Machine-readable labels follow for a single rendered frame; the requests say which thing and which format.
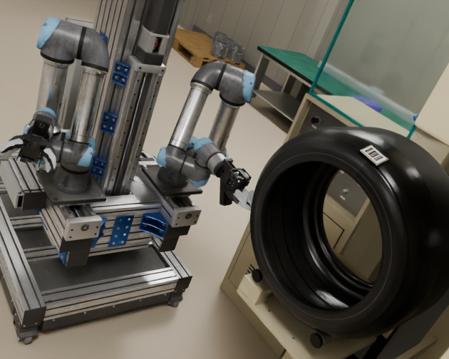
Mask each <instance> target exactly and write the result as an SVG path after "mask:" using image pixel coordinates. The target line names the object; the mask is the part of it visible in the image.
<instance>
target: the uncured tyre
mask: <svg viewBox="0 0 449 359"><path fill-rule="evenodd" d="M369 145H373V146H374V147H375V148H376V149H377V150H378V151H379V152H381V153H382V154H383V155H384V156H386V157H387V158H388V160H387V161H385V162H383V163H381V164H379V165H376V164H375V163H373V162H372V161H371V160H370V159H368V158H367V156H365V155H364V154H363V153H362V152H361V151H360V150H362V149H363V148H365V147H368V146H369ZM341 170H343V171H344V172H345V173H346V174H348V175H349V176H350V177H352V178H353V179H354V180H355V181H356V182H357V183H358V184H359V185H360V187H361V188H362V189H363V191H364V192H365V193H366V195H367V196H368V198H369V199H370V201H371V203H372V205H373V208H374V210H375V212H376V215H377V217H378V222H379V225H380V228H381V236H382V258H381V266H380V269H379V272H378V275H377V278H376V280H375V283H369V282H367V281H364V280H363V279H360V278H359V277H357V276H355V275H354V274H352V273H351V272H350V271H349V270H348V269H347V268H346V267H345V266H344V265H343V264H342V263H341V262H340V261H339V260H338V258H337V257H336V255H335V253H334V252H333V250H332V249H331V247H330V244H329V242H328V239H327V237H326V232H325V229H324V220H323V208H324V200H325V196H326V192H327V190H328V188H329V185H330V184H331V182H332V180H333V179H334V178H335V176H336V175H337V174H338V173H339V172H340V171H341ZM250 234H251V240H252V247H253V251H254V255H255V258H256V261H257V264H258V267H259V270H260V271H261V273H262V275H263V277H264V280H265V281H266V283H267V285H268V287H269V288H270V289H271V291H272V293H273V294H274V295H275V296H276V297H277V299H278V300H279V301H280V303H281V304H282V305H283V306H284V307H285V308H286V309H287V310H288V312H290V313H291V314H292V315H293V316H294V317H295V318H297V319H298V320H299V321H301V322H302V323H303V324H305V325H306V326H308V327H310V328H312V329H314V330H315V331H318V332H320V333H323V334H325V335H329V336H333V337H336V338H370V337H374V336H377V335H381V334H383V333H386V332H388V331H390V330H392V329H394V328H396V327H398V326H399V325H401V324H403V323H405V322H406V321H409V320H410V319H412V318H414V317H416V316H418V315H420V314H421V313H423V312H425V311H427V310H428V309H429V308H430V307H432V306H433V305H434V304H436V303H437V302H438V301H439V300H440V299H441V298H442V296H443V295H444V294H445V292H446V291H447V290H448V289H449V176H448V175H447V173H446V172H445V170H444V169H443V168H442V166H441V165H440V164H439V163H438V161H437V160H436V159H435V158H434V157H433V156H432V155H431V154H430V153H429V152H427V151H426V150H425V149H423V148H422V147H421V146H420V145H418V144H417V143H415V142H414V141H412V140H410V139H408V138H407V137H405V136H403V135H400V134H398V133H396V132H393V131H390V130H386V129H383V128H374V127H324V128H317V129H314V130H310V131H307V132H305V133H302V134H300V135H298V136H296V137H294V138H292V139H291V140H289V141H288V142H286V143H284V144H283V145H282V146H281V147H280V148H279V149H278V150H277V151H276V152H275V153H274V154H273V155H272V156H271V157H270V159H269V160H268V162H267V163H266V165H265V166H264V168H263V170H262V172H261V174H260V176H259V179H258V181H257V184H256V187H255V190H254V195H253V199H252V206H251V212H250Z"/></svg>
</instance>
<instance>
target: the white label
mask: <svg viewBox="0 0 449 359"><path fill-rule="evenodd" d="M360 151H361V152H362V153H363V154H364V155H365V156H367V158H368V159H370V160H371V161H372V162H373V163H375V164H376V165H379V164H381V163H383V162H385V161H387V160H388V158H387V157H386V156H384V155H383V154H382V153H381V152H379V151H378V150H377V149H376V148H375V147H374V146H373V145H369V146H368V147H365V148H363V149H362V150H360Z"/></svg>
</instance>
